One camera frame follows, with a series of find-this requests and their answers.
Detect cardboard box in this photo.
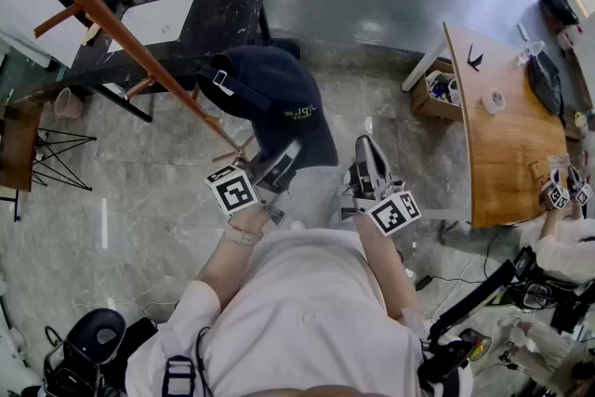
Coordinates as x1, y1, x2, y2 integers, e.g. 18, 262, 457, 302
411, 60, 464, 122

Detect small black folded object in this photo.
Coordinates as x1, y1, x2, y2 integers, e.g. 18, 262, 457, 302
467, 44, 484, 73

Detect black bag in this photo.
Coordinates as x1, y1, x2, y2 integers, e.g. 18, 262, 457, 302
527, 50, 566, 116

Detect wooden table with wire legs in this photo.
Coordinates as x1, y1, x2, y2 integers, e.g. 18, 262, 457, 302
0, 99, 99, 223

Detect curved wooden desk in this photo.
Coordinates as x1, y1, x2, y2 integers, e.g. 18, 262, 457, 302
402, 21, 575, 230

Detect black padded seat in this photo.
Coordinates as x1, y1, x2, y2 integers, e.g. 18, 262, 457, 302
44, 307, 127, 397

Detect black backpack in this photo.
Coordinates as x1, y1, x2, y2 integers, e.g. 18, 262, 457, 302
540, 0, 581, 28

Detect brown wooden coat rack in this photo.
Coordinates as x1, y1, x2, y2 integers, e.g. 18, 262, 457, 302
7, 0, 257, 164

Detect person's grey trousers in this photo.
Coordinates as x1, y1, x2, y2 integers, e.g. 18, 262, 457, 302
273, 165, 362, 232

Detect clear plastic bottle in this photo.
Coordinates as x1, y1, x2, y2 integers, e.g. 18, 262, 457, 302
518, 40, 546, 65

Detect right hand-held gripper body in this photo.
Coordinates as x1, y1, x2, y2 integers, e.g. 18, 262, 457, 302
340, 174, 423, 239

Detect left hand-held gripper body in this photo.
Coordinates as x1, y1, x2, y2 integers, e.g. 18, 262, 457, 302
205, 162, 299, 228

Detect person's white shirt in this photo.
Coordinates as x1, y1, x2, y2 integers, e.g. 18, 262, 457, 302
125, 227, 473, 397

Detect white tape roll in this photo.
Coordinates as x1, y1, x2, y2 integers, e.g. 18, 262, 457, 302
482, 86, 507, 112

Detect dark navy baseball cap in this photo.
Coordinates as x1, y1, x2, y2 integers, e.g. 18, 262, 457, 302
194, 45, 339, 171

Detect pink plastic bin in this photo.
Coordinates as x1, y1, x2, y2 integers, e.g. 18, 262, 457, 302
54, 86, 86, 121

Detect black marble table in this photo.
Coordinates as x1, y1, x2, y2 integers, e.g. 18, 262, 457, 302
13, 0, 273, 125

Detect white wrist watch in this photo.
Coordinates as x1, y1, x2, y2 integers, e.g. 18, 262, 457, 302
221, 228, 264, 247

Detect black harness strap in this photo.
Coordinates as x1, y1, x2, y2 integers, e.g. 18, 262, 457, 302
161, 355, 197, 397

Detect person's right forearm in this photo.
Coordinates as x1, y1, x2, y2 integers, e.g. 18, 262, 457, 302
355, 211, 427, 322

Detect person's left forearm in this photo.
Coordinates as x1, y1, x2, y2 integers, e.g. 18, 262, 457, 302
194, 236, 264, 308

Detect light wooden stick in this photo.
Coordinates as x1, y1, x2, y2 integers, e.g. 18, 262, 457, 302
80, 22, 102, 47

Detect person's left hand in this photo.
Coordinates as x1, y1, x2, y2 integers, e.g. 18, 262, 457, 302
226, 203, 272, 236

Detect black bar device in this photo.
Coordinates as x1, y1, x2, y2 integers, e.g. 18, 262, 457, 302
430, 258, 518, 340

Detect white paper sheet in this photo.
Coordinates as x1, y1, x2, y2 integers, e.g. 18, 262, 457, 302
107, 0, 197, 55

